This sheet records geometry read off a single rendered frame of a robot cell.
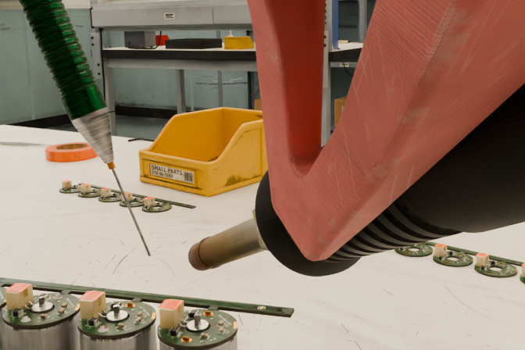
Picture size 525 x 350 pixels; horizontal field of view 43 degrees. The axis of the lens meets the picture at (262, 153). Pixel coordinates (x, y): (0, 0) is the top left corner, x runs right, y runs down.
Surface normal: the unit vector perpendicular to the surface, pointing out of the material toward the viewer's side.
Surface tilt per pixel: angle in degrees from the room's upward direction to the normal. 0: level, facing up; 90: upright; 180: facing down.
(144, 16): 90
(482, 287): 0
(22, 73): 90
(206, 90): 90
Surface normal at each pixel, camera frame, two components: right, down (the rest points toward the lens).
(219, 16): -0.53, 0.18
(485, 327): -0.03, -0.98
